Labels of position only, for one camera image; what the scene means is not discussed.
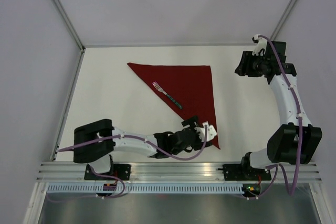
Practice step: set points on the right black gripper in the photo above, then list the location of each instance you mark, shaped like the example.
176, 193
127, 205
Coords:
247, 58

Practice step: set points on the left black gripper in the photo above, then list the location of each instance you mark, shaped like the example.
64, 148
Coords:
193, 123

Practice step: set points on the dark red cloth napkin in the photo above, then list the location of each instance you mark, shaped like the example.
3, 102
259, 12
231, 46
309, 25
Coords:
190, 86

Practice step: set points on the fork with teal handle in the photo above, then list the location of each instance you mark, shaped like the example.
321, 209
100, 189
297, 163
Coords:
161, 90

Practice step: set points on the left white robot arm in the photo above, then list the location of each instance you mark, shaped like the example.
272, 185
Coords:
95, 142

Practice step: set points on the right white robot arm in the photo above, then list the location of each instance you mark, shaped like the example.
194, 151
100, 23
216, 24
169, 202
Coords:
296, 140

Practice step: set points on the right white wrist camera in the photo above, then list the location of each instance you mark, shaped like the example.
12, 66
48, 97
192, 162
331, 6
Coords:
261, 45

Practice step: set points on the right aluminium frame post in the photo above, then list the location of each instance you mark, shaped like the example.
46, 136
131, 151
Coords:
283, 19

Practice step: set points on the aluminium frame post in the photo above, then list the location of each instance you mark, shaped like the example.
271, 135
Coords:
283, 19
71, 29

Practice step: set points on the white slotted cable duct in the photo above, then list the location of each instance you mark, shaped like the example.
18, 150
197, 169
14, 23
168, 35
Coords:
147, 188

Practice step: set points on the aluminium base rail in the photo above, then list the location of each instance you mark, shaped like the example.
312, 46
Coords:
170, 172

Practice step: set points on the left aluminium frame post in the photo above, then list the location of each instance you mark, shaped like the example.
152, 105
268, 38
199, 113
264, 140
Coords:
71, 29

